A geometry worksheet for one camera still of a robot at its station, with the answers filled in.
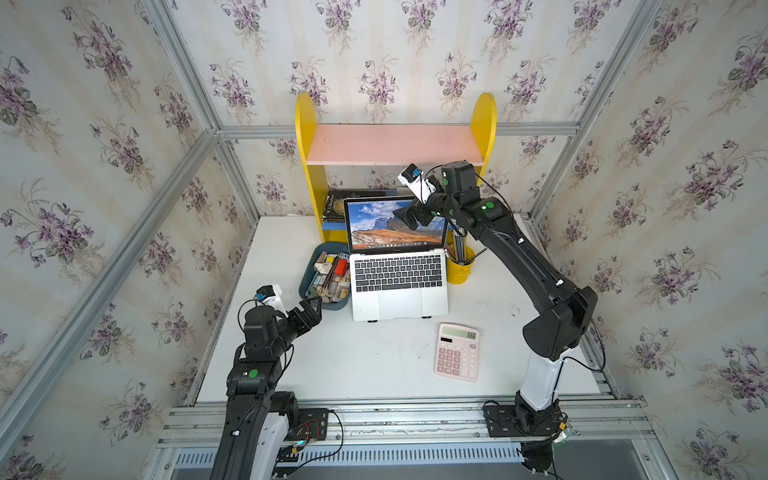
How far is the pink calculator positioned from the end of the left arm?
1.27 feet

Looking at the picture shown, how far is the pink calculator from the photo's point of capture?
2.68 feet

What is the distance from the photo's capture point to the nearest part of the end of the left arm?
2.23ft
